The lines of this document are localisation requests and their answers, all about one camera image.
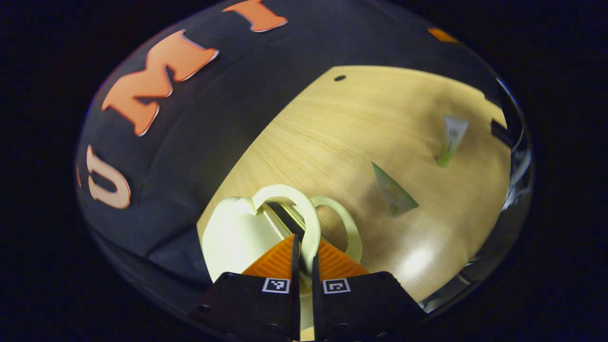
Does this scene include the cream yellow suitcase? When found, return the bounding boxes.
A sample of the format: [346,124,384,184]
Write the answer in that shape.
[201,184,364,333]

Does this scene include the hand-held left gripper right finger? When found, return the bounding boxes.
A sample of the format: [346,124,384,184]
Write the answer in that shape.
[311,239,428,342]

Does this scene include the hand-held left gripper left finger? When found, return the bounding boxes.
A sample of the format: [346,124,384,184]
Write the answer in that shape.
[188,234,302,342]

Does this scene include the white tube with green cap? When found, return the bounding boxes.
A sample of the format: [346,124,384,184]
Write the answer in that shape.
[436,114,470,168]

